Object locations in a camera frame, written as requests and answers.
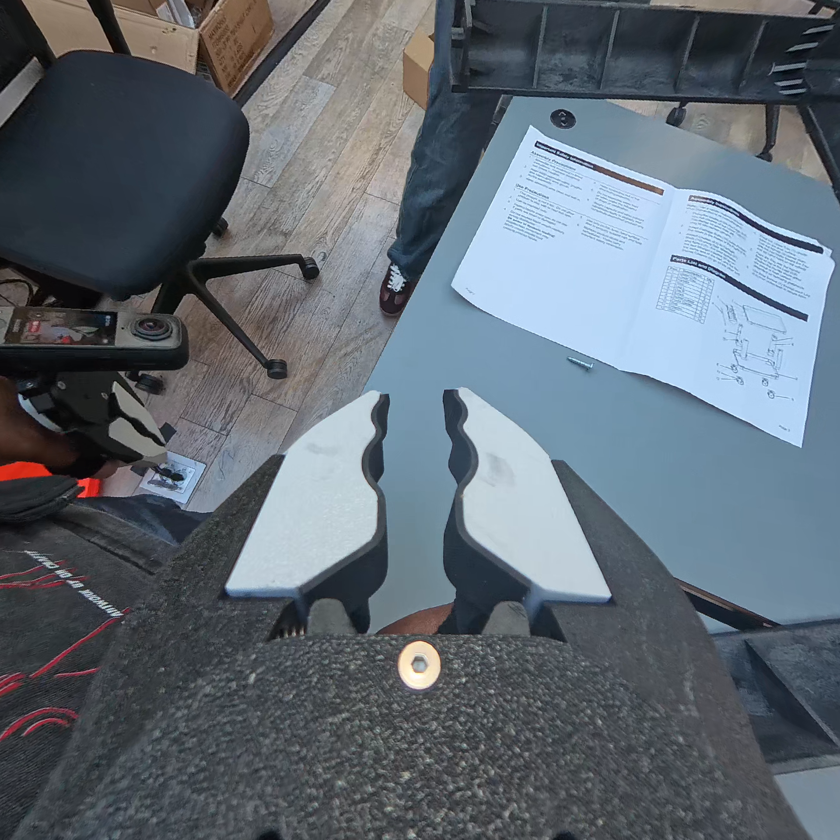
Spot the person's left hand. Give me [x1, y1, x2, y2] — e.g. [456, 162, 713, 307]
[0, 381, 123, 480]

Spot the person's black red-printed clothing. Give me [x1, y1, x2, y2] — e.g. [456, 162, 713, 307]
[0, 492, 217, 840]

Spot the black fabric strap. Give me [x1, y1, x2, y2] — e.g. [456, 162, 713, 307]
[0, 474, 84, 525]

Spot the black chair base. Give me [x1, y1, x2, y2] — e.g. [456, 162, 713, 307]
[666, 98, 788, 162]

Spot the white instruction manual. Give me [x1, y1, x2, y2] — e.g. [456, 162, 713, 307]
[451, 125, 836, 448]

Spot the black plastic panel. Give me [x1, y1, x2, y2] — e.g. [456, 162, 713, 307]
[712, 617, 840, 775]

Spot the black floor cable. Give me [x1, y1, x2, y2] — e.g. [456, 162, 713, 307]
[0, 276, 99, 309]

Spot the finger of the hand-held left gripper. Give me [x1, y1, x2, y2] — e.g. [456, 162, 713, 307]
[110, 382, 148, 425]
[105, 420, 168, 462]

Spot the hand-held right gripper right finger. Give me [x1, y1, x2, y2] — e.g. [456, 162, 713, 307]
[443, 387, 614, 632]

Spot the grey desk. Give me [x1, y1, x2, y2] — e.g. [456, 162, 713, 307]
[364, 95, 840, 627]

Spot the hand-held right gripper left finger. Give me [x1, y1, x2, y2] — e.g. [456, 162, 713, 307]
[223, 390, 391, 633]

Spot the floor power outlet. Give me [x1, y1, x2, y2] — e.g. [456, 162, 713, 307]
[139, 451, 207, 505]

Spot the large open cardboard box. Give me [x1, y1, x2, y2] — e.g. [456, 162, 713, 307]
[39, 0, 274, 97]

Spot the black padded office chair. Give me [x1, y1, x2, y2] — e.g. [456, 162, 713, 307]
[0, 0, 322, 395]

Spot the small cardboard box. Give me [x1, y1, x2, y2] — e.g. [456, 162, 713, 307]
[402, 29, 437, 109]

